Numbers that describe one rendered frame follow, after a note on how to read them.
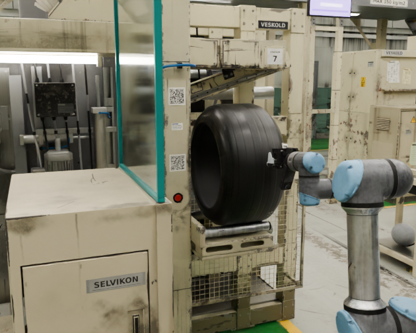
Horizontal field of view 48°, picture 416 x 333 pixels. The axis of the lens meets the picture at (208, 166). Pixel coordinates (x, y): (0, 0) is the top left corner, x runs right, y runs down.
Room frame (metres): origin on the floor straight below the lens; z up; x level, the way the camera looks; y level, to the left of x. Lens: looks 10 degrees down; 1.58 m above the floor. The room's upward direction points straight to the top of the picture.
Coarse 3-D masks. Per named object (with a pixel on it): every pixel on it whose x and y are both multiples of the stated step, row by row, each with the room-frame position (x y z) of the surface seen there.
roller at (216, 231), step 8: (240, 224) 2.07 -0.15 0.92; (248, 224) 2.08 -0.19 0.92; (256, 224) 2.09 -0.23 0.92; (264, 224) 2.10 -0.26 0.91; (208, 232) 2.00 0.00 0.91; (216, 232) 2.01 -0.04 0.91; (224, 232) 2.02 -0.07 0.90; (232, 232) 2.04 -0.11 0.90; (240, 232) 2.05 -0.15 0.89; (248, 232) 2.07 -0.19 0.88
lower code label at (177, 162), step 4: (172, 156) 2.02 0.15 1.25; (176, 156) 2.02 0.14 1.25; (180, 156) 2.03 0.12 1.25; (184, 156) 2.04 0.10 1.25; (172, 160) 2.02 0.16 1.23; (176, 160) 2.02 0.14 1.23; (180, 160) 2.03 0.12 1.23; (184, 160) 2.04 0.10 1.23; (172, 164) 2.02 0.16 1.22; (176, 164) 2.02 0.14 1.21; (180, 164) 2.03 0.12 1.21; (184, 164) 2.04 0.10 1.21; (172, 168) 2.02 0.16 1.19; (176, 168) 2.02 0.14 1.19; (180, 168) 2.03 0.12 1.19; (184, 168) 2.04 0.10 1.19
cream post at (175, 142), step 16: (176, 0) 2.03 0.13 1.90; (176, 16) 2.03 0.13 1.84; (176, 32) 2.03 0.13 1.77; (176, 48) 2.03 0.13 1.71; (176, 80) 2.03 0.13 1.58; (176, 112) 2.03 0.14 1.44; (176, 144) 2.03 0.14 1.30; (176, 176) 2.02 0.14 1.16; (176, 192) 2.02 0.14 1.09; (176, 208) 2.02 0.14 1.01; (176, 224) 2.02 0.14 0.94; (176, 240) 2.02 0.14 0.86; (176, 256) 2.02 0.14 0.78; (176, 272) 2.02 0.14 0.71; (176, 288) 2.02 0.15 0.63; (176, 304) 2.02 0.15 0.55; (176, 320) 2.02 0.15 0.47
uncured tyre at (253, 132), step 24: (216, 120) 2.06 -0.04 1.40; (240, 120) 2.03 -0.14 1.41; (264, 120) 2.07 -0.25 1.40; (192, 144) 2.33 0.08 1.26; (216, 144) 2.47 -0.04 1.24; (240, 144) 1.95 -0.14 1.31; (264, 144) 1.98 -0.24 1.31; (192, 168) 2.35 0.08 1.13; (216, 168) 2.46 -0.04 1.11; (240, 168) 1.92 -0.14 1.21; (264, 168) 1.95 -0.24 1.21; (216, 192) 2.40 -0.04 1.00; (240, 192) 1.92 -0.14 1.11; (264, 192) 1.96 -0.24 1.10; (216, 216) 2.04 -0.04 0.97; (240, 216) 1.99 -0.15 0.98; (264, 216) 2.06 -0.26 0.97
